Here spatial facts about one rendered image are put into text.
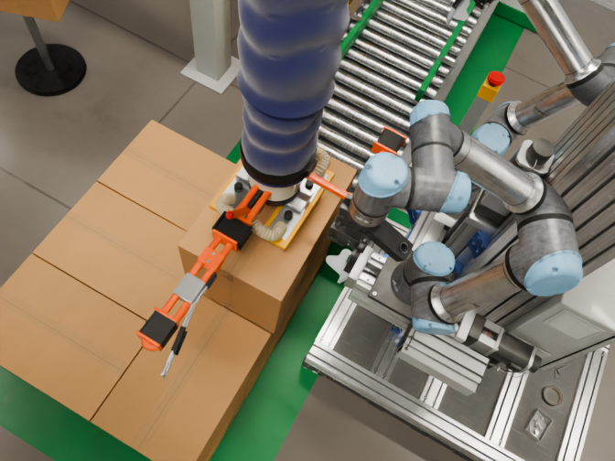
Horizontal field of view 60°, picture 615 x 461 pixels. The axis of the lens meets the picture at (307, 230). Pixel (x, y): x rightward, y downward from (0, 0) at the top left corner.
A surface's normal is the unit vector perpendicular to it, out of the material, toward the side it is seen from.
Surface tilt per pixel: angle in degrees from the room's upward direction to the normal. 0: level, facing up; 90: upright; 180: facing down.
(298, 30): 76
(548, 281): 83
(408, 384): 0
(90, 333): 0
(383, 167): 0
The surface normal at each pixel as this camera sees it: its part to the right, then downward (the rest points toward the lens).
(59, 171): 0.11, -0.44
